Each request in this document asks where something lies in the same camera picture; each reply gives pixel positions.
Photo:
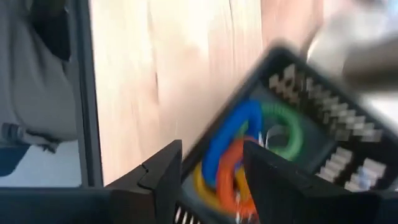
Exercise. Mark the blue plastic bin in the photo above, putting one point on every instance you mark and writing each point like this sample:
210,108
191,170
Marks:
11,158

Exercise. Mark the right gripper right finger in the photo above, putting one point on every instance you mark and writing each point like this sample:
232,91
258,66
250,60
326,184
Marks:
311,208

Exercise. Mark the black plastic basket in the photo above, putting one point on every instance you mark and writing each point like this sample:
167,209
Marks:
320,149

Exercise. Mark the black aluminium rig frame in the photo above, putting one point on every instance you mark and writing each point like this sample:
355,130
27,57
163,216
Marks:
90,93

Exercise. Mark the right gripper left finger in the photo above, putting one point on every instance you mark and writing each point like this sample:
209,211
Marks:
93,205

